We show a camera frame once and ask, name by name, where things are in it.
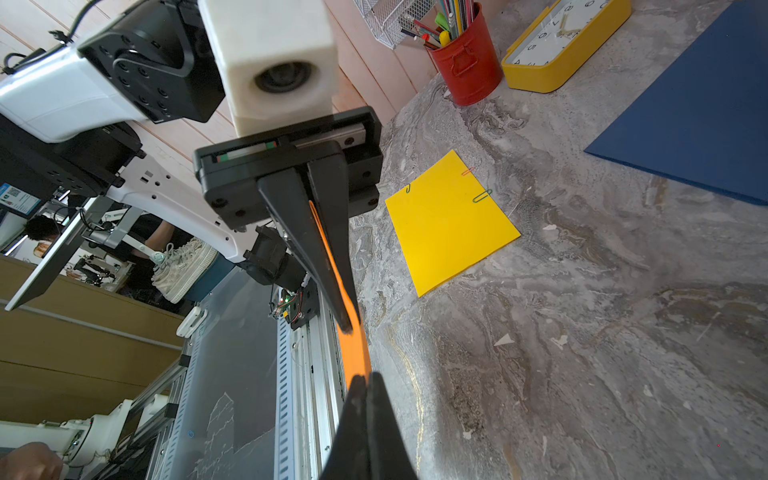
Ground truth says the green paperclip on yellow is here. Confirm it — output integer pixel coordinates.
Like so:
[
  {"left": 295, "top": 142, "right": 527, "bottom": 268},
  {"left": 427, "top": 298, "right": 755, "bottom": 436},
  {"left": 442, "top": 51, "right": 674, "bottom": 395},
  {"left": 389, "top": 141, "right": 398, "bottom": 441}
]
[{"left": 472, "top": 189, "right": 493, "bottom": 203}]

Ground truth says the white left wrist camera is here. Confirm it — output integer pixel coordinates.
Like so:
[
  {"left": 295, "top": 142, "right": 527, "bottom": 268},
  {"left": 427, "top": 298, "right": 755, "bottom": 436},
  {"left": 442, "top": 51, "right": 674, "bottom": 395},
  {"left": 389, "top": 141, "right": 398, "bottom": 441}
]
[{"left": 198, "top": 0, "right": 338, "bottom": 137}]

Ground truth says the blue paper document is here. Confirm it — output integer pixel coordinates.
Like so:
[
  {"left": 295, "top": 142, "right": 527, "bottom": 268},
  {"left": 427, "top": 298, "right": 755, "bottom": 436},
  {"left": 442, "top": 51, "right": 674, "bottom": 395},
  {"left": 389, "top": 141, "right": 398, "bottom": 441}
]
[{"left": 585, "top": 1, "right": 767, "bottom": 205}]

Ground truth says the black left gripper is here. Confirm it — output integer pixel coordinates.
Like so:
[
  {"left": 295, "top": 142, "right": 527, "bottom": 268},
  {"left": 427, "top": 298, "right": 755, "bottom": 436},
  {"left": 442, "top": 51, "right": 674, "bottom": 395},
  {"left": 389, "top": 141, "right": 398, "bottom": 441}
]
[{"left": 194, "top": 107, "right": 383, "bottom": 334}]

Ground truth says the yellow paper document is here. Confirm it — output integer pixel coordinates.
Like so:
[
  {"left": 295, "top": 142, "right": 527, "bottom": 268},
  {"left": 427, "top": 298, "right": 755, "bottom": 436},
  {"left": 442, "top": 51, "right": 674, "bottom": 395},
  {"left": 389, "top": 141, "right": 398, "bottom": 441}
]
[{"left": 386, "top": 150, "right": 521, "bottom": 297}]

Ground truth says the yellow desk clock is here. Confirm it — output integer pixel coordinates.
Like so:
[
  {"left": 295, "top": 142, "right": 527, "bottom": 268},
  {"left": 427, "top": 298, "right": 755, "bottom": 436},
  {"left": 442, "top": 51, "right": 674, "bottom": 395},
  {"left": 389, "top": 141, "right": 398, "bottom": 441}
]
[{"left": 501, "top": 0, "right": 632, "bottom": 94}]

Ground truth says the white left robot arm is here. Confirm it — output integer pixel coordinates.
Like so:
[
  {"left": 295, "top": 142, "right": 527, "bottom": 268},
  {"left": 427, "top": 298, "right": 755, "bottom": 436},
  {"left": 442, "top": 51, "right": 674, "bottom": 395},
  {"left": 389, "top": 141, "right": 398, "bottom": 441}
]
[{"left": 1, "top": 1, "right": 382, "bottom": 334}]

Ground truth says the yellow highlighter marker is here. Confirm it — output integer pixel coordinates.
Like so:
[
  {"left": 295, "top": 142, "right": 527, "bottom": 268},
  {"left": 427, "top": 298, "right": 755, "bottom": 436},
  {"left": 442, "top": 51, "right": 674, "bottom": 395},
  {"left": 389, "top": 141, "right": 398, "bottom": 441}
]
[{"left": 439, "top": 30, "right": 451, "bottom": 47}]

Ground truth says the red metal pencil cup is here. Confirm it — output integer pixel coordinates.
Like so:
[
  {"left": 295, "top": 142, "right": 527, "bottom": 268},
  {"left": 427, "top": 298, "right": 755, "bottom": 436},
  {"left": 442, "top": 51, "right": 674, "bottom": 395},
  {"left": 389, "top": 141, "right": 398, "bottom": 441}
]
[{"left": 429, "top": 2, "right": 504, "bottom": 107}]

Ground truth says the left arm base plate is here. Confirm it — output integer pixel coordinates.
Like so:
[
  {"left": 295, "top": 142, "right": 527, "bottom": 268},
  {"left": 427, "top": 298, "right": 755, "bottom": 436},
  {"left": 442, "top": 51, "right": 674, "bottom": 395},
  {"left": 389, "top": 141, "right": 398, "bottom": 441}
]
[{"left": 271, "top": 278, "right": 320, "bottom": 330}]

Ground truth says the green highlighter marker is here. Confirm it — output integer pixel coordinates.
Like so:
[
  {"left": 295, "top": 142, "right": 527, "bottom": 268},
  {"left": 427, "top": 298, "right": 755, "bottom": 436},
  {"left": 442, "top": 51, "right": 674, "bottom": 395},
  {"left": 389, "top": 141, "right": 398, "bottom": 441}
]
[{"left": 435, "top": 12, "right": 450, "bottom": 31}]

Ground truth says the aluminium front rail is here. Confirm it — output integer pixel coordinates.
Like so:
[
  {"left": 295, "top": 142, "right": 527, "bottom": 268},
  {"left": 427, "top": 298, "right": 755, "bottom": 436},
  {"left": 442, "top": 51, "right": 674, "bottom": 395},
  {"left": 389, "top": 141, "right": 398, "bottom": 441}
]
[{"left": 151, "top": 272, "right": 346, "bottom": 479}]

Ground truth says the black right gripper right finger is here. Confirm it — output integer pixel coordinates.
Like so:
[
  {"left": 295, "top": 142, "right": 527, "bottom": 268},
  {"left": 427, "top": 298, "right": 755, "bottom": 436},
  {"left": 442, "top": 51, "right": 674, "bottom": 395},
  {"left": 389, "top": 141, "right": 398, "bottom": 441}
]
[{"left": 367, "top": 372, "right": 418, "bottom": 480}]

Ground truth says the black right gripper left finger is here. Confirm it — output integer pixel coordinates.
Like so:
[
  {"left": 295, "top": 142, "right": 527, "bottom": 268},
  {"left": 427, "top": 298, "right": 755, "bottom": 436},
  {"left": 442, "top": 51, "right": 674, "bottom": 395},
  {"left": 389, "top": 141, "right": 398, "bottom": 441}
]
[{"left": 320, "top": 375, "right": 369, "bottom": 480}]

